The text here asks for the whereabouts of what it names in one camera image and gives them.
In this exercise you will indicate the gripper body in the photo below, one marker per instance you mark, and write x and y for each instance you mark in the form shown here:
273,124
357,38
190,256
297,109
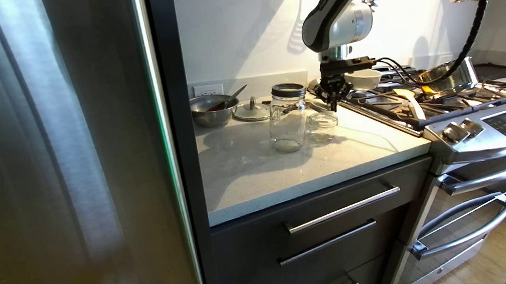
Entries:
333,79

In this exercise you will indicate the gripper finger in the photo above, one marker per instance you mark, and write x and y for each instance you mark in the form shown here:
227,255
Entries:
343,93
324,96

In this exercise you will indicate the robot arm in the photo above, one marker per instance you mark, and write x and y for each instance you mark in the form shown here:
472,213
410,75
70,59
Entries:
337,15

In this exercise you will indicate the white ceramic bowl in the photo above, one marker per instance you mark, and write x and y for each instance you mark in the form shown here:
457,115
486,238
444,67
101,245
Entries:
364,80

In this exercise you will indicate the small glass jar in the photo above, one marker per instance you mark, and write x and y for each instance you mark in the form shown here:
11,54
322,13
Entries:
322,128

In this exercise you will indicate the tall glass jar black lid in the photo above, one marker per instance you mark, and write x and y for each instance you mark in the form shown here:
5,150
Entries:
288,117

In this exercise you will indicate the yellow spatula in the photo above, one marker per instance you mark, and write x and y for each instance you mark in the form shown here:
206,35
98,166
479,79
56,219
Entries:
412,102

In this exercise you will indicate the metal pot lid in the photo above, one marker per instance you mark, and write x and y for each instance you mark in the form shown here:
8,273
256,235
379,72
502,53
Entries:
252,111

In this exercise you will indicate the metal spoon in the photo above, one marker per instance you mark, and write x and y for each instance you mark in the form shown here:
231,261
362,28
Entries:
232,98

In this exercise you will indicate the metal pot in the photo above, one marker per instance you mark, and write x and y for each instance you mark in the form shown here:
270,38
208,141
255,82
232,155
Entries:
451,77

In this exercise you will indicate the dark grey drawer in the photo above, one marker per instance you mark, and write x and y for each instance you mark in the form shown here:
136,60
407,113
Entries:
315,262
320,208
356,282

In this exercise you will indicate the stove knob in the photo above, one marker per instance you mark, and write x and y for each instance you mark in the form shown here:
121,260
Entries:
471,126
453,132

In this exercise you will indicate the metal mixing bowl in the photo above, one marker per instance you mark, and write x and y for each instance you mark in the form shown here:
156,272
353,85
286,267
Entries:
209,116

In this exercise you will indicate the stainless steel stove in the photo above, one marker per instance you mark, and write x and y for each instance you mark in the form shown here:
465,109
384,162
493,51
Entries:
476,153

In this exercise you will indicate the oven door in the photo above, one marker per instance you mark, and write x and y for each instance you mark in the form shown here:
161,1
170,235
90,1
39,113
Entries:
482,175
455,239

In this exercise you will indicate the stainless steel refrigerator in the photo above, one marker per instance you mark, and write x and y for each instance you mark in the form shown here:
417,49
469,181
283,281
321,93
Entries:
67,155

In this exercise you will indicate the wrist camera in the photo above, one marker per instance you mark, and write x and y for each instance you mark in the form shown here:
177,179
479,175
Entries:
359,63

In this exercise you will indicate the white wall socket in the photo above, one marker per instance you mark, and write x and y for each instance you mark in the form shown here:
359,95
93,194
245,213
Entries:
208,90

